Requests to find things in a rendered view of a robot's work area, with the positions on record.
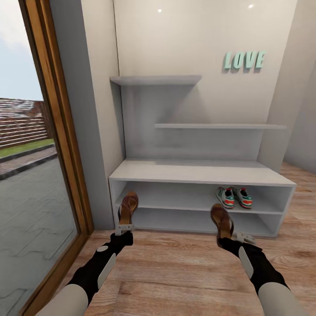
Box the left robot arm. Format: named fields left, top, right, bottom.
left=34, top=224, right=136, bottom=316

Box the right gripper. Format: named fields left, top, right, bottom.
left=218, top=237, right=240, bottom=257

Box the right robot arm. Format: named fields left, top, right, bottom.
left=218, top=231, right=310, bottom=316

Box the sandal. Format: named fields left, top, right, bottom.
left=118, top=191, right=139, bottom=225
left=210, top=203, right=234, bottom=249

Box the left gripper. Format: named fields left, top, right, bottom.
left=110, top=230, right=133, bottom=249

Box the gym shoe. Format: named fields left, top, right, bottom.
left=216, top=187, right=234, bottom=208
left=228, top=187, right=252, bottom=208

